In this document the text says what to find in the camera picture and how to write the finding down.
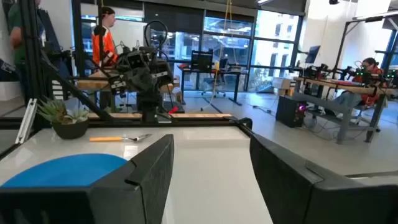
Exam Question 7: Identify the white aluminium rail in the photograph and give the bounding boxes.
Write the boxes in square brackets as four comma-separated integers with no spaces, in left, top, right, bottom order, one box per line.
[14,98,39,145]

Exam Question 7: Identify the person in green top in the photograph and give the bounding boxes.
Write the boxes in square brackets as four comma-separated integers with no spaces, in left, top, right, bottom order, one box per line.
[7,0,44,67]

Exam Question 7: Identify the black computer monitor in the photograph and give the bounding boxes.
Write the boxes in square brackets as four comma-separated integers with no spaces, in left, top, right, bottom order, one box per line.
[190,49,215,73]

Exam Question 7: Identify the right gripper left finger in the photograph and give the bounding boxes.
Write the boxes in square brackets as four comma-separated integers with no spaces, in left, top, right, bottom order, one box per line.
[0,134,175,224]

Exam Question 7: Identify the spoon with orange handle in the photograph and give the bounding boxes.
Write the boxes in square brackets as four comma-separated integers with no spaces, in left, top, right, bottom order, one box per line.
[89,133,153,143]

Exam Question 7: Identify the cardboard boxes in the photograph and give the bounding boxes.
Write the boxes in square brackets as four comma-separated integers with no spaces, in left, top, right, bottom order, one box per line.
[271,77,295,97]

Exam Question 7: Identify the tilted dark monitor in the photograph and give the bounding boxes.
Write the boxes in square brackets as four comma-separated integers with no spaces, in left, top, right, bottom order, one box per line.
[304,45,322,65]

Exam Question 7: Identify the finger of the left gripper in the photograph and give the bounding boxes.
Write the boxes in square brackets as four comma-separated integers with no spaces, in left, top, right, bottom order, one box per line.
[142,68,156,91]
[129,69,143,92]

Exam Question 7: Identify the blue round plate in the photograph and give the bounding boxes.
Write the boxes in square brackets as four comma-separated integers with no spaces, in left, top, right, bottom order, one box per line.
[0,153,128,189]

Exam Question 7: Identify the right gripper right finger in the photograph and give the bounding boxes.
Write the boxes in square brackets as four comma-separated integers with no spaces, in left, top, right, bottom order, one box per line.
[249,134,398,224]

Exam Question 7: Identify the black computer tower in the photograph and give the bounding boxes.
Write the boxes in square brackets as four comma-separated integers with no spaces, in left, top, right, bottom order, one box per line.
[275,95,308,129]

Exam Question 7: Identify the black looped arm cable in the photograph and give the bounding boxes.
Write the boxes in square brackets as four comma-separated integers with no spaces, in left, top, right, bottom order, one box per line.
[143,19,169,48]

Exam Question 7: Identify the black aluminium table frame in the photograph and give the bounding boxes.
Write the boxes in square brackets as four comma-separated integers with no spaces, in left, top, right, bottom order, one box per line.
[0,0,253,156]

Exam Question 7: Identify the wooden workbench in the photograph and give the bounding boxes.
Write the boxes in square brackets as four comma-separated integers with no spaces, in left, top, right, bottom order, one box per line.
[75,69,180,93]

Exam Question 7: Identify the black office desk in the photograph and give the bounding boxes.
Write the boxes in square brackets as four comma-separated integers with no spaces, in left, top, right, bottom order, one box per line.
[178,65,247,106]

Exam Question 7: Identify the person in orange top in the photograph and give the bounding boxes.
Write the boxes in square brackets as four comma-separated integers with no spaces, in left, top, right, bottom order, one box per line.
[91,6,119,68]

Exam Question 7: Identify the black office chair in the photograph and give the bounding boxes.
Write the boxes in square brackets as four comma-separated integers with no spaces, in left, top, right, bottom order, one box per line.
[201,58,230,98]

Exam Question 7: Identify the grey workstation table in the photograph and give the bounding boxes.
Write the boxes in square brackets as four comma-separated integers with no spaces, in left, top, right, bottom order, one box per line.
[293,76,396,145]

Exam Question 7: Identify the yellow hanging cord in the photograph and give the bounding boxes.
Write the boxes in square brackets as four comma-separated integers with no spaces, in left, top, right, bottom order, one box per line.
[200,0,233,113]

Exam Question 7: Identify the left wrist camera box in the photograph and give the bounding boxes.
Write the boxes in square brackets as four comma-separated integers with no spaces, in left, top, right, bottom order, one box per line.
[124,49,147,70]

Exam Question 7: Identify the seated person in red top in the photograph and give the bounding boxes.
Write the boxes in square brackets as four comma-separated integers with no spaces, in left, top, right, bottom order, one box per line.
[323,57,388,119]

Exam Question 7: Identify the succulent plant in black pot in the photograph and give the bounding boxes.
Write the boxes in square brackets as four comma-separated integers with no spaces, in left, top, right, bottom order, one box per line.
[36,98,91,140]

